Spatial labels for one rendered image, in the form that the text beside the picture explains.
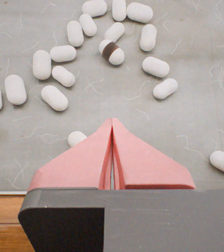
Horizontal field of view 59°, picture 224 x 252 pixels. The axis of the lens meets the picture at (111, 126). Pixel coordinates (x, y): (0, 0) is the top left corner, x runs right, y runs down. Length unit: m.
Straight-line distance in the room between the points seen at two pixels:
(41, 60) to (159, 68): 0.14
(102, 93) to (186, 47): 0.13
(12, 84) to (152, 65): 0.17
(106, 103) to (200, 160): 0.13
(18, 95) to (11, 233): 0.15
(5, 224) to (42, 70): 0.17
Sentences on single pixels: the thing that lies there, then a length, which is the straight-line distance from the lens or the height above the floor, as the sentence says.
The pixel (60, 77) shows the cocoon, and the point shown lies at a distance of 0.26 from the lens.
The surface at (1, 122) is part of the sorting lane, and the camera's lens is 0.28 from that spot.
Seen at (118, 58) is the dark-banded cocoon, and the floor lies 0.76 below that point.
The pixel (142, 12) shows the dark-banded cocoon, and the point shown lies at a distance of 0.30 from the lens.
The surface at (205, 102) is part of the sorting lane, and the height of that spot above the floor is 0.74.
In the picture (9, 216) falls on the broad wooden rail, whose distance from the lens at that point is 0.24.
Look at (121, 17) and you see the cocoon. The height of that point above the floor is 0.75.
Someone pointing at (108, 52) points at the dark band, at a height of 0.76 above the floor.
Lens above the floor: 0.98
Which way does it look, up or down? 76 degrees down
